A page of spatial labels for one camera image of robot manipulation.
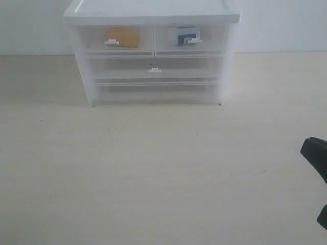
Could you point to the yellow sponge block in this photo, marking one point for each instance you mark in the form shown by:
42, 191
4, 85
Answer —
121, 37

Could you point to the clear wide drawer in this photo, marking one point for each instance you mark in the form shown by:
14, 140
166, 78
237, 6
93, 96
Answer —
155, 68
205, 90

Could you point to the white plastic drawer cabinet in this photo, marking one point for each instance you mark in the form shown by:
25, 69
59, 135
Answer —
150, 13

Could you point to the white medicine bottle teal label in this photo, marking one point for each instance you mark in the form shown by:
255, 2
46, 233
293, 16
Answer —
187, 35

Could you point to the clear bottom wide drawer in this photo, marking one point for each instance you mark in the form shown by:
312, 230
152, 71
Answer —
205, 90

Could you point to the clear middle wide drawer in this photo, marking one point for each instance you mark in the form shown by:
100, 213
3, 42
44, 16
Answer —
155, 68

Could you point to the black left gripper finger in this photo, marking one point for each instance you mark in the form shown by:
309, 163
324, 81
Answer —
314, 150

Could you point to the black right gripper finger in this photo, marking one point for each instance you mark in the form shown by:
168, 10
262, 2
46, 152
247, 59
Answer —
322, 218

